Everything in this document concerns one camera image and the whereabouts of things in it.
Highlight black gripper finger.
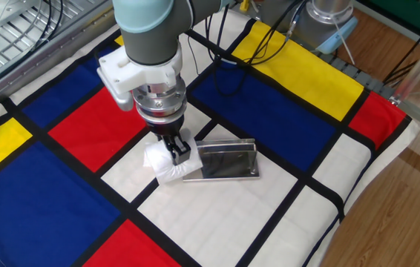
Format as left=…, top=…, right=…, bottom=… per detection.
left=161, top=134, right=192, bottom=167

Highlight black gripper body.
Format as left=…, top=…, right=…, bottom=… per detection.
left=145, top=114, right=186, bottom=144

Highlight white toilet paper roll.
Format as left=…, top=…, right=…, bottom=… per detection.
left=142, top=128, right=204, bottom=185

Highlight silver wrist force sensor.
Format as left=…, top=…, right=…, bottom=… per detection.
left=131, top=83, right=188, bottom=125

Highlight colour block grid tablecloth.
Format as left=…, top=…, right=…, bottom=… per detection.
left=0, top=7, right=420, bottom=267

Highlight aluminium table edge rail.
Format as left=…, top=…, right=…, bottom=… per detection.
left=0, top=0, right=122, bottom=119

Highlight cable with silver connector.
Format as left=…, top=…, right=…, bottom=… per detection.
left=283, top=0, right=309, bottom=42

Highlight black floor cables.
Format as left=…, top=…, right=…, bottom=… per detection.
left=382, top=35, right=420, bottom=87

